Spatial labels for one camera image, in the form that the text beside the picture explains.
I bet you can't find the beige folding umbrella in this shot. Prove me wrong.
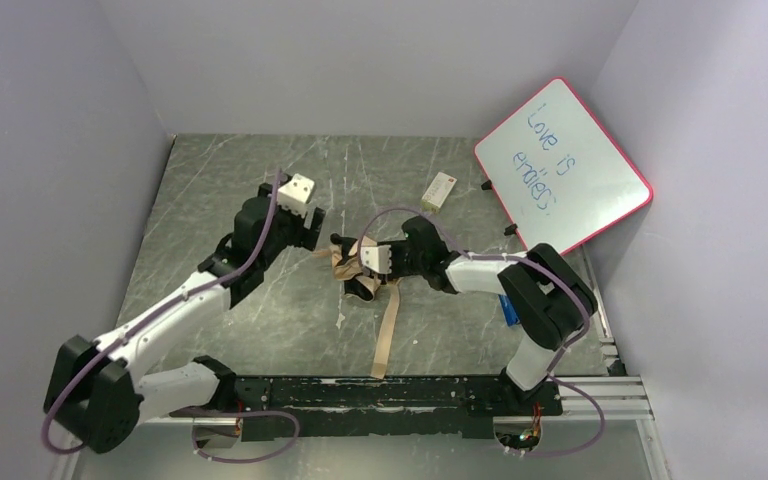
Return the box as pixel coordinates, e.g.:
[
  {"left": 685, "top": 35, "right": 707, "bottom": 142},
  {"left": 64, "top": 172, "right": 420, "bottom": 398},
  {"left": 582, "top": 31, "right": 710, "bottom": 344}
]
[{"left": 313, "top": 236, "right": 401, "bottom": 380}]

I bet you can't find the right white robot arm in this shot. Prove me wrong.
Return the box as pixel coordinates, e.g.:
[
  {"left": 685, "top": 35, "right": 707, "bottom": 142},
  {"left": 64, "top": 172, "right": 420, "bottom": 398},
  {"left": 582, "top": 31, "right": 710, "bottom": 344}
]
[{"left": 380, "top": 216, "right": 598, "bottom": 392}]

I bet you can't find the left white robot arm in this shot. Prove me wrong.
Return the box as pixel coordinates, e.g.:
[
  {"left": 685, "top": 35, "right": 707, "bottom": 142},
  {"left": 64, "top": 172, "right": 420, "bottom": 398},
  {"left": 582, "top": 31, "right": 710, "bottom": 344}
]
[{"left": 40, "top": 173, "right": 325, "bottom": 455}]

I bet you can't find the small white eraser box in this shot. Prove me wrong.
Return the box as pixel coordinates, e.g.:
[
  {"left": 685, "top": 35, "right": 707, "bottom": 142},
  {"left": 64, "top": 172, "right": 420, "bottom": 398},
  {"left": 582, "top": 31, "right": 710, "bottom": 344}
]
[{"left": 420, "top": 172, "right": 457, "bottom": 213}]

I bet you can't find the black whiteboard stand clip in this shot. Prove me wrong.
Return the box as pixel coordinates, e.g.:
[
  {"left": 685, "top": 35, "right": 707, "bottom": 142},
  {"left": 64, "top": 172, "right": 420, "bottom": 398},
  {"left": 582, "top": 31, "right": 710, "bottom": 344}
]
[{"left": 480, "top": 180, "right": 518, "bottom": 237}]

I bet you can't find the blue marker pen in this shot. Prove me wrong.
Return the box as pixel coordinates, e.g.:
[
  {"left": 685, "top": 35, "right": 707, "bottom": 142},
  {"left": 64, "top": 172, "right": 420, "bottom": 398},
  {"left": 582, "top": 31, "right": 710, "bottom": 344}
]
[{"left": 498, "top": 295, "right": 520, "bottom": 327}]

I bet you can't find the pink framed whiteboard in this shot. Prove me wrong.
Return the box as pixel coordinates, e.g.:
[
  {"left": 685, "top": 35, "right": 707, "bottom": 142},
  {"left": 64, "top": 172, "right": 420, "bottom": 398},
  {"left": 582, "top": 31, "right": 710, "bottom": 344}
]
[{"left": 474, "top": 77, "right": 654, "bottom": 254}]

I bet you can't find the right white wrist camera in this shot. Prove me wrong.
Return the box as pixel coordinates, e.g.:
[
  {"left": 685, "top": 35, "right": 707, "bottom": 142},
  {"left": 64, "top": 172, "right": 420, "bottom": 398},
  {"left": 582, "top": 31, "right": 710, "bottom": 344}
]
[{"left": 358, "top": 244, "right": 392, "bottom": 275}]

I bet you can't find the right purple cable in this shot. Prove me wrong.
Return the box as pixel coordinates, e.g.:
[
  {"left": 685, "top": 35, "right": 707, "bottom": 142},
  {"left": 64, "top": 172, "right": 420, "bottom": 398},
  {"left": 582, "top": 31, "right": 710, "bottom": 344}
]
[{"left": 356, "top": 207, "right": 607, "bottom": 460}]

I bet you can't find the purple cable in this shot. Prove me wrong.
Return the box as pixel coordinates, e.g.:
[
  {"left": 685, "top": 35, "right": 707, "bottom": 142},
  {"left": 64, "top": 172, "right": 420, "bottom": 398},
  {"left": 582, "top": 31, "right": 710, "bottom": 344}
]
[
  {"left": 356, "top": 207, "right": 607, "bottom": 460},
  {"left": 40, "top": 168, "right": 300, "bottom": 465}
]

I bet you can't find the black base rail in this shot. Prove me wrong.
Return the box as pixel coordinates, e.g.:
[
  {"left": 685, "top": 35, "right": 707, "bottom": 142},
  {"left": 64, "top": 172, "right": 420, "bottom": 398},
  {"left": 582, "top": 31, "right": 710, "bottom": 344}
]
[{"left": 220, "top": 374, "right": 563, "bottom": 441}]

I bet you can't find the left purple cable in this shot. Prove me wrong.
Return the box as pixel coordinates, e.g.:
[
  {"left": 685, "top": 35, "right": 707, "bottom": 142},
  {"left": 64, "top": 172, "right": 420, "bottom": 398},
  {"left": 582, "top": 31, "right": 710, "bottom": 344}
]
[{"left": 40, "top": 168, "right": 300, "bottom": 465}]

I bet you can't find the aluminium frame rail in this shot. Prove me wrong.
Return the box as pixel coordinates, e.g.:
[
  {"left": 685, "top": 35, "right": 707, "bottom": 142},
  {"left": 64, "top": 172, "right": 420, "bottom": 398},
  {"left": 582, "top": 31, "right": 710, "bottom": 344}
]
[{"left": 145, "top": 337, "right": 656, "bottom": 425}]

